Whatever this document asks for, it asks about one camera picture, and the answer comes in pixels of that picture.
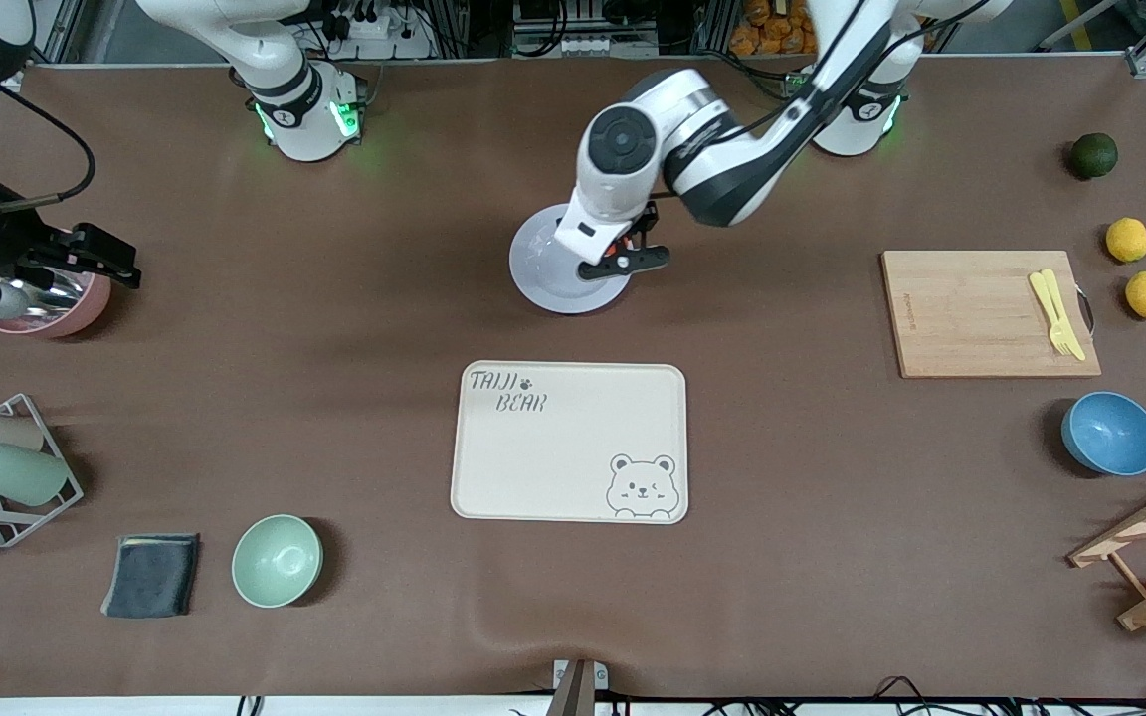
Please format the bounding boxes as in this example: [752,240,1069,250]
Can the blue bowl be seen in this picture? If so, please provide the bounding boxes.
[1061,391,1146,477]

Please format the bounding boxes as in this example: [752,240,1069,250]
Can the mint green cup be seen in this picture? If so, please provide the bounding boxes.
[0,441,70,506]

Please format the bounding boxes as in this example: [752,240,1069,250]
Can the white power strip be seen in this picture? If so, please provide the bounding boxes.
[329,8,435,61]

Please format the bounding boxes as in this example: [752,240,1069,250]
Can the dark grey folded cloth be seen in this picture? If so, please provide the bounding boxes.
[100,533,202,620]

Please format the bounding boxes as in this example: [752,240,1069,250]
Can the yellow plastic knife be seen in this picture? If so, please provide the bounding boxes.
[1041,268,1087,361]

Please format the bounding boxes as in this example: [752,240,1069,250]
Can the orange bread rolls pile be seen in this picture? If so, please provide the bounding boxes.
[729,0,833,57]

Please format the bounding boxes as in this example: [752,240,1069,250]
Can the wooden cutting board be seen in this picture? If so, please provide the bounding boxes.
[880,250,1102,379]

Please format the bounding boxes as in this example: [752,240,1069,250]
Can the lavender round plate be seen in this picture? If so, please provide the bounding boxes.
[508,204,634,315]

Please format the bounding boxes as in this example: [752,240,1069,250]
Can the grey wire cup rack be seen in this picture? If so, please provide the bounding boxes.
[0,393,85,549]

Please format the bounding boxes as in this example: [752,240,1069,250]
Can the brown table cover mat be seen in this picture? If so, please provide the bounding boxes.
[0,55,1146,699]

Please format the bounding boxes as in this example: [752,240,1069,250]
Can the metal camera mount clamp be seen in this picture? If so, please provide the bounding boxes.
[547,658,610,716]

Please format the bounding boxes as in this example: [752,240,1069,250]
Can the silver metal scoop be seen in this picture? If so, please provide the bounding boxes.
[26,281,89,317]

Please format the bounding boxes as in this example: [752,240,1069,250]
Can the mint green bowl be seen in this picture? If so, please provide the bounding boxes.
[231,514,324,609]

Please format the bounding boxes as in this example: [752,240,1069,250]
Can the wooden drying rack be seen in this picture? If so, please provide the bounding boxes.
[1068,467,1146,632]

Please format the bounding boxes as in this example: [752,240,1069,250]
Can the dark green lime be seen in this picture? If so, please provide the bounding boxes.
[1070,132,1120,181]

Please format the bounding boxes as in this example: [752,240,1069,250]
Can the pink bowl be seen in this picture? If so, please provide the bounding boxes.
[0,268,112,339]

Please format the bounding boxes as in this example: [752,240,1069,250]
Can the cream bear print tray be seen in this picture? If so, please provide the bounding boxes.
[450,360,689,525]

